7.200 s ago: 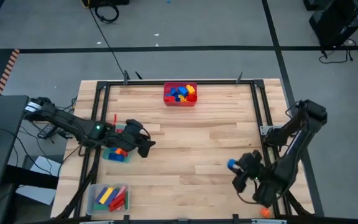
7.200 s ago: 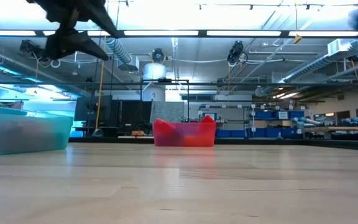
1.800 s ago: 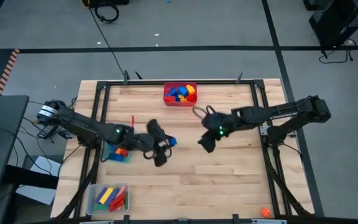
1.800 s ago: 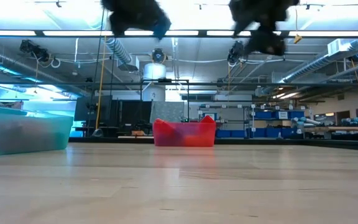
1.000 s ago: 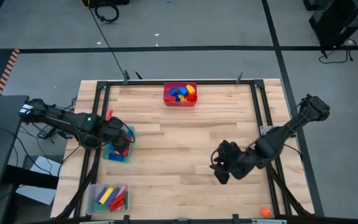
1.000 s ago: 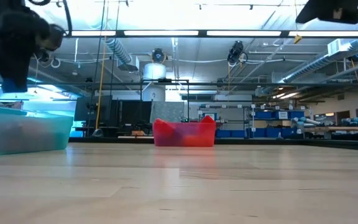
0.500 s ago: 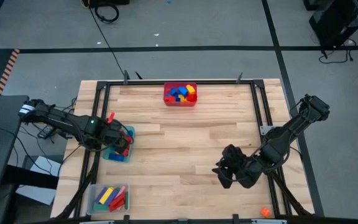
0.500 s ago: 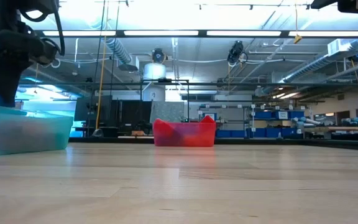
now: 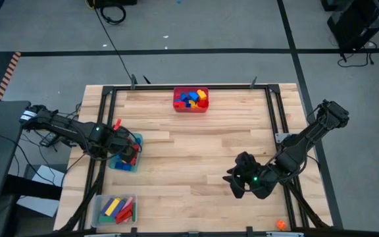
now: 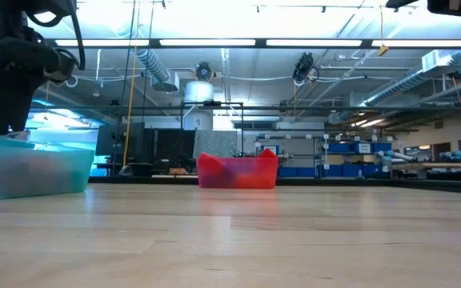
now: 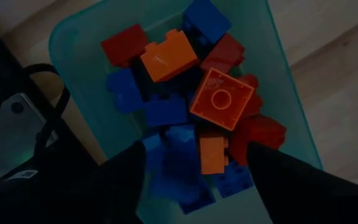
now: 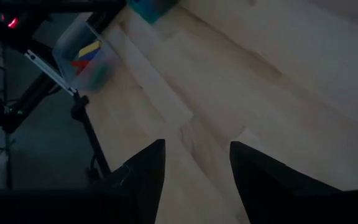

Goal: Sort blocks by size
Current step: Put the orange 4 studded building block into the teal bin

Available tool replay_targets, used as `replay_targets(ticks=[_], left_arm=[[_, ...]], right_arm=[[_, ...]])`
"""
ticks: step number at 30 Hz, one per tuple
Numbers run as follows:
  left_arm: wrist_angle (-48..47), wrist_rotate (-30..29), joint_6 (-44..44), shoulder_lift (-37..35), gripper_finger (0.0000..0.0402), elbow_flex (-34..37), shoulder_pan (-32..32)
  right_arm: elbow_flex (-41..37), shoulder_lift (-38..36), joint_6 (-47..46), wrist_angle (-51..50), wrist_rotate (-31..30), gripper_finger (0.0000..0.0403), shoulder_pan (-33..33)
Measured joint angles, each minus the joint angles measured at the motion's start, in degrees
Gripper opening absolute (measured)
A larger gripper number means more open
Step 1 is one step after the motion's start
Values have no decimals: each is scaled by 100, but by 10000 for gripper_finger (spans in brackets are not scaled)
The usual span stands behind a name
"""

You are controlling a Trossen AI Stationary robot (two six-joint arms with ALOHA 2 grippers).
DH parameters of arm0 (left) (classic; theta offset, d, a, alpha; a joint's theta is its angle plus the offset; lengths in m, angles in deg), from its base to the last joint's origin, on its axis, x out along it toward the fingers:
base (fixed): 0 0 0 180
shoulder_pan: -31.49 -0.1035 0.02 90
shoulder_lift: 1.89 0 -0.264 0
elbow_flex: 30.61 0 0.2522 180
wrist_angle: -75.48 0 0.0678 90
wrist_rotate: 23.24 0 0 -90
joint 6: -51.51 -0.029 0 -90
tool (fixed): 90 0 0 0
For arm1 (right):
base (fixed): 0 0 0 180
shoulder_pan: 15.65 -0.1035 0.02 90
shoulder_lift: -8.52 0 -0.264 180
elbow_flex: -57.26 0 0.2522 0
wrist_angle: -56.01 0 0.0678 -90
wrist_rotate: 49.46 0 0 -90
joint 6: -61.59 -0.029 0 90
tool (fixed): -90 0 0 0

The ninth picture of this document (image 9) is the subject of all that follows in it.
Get long yellow block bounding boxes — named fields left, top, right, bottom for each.
left=105, top=197, right=122, bottom=217

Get clear plastic bin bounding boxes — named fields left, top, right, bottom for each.
left=91, top=194, right=138, bottom=228

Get red plastic bin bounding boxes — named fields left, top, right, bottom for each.
left=172, top=86, right=209, bottom=114

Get coiled black cable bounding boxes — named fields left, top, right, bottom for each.
left=99, top=3, right=127, bottom=26

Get green translucent plastic bin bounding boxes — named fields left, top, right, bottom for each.
left=108, top=132, right=144, bottom=173

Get striped hazard strip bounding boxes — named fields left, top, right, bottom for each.
left=0, top=51, right=22, bottom=102

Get black aluminium table frame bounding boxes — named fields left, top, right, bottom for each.
left=59, top=84, right=334, bottom=237

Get black power adapter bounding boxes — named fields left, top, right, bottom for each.
left=39, top=131, right=62, bottom=148

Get black equipment rack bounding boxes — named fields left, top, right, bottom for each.
left=320, top=0, right=379, bottom=53

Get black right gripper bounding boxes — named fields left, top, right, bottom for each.
left=222, top=151, right=279, bottom=200

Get black floor cables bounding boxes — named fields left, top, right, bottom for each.
left=336, top=41, right=378, bottom=68

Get long black floor cable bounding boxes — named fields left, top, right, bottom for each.
left=93, top=8, right=134, bottom=85

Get black side table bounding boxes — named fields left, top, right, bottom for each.
left=0, top=100, right=32, bottom=202

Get long pink block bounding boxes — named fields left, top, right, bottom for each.
left=122, top=196, right=135, bottom=210

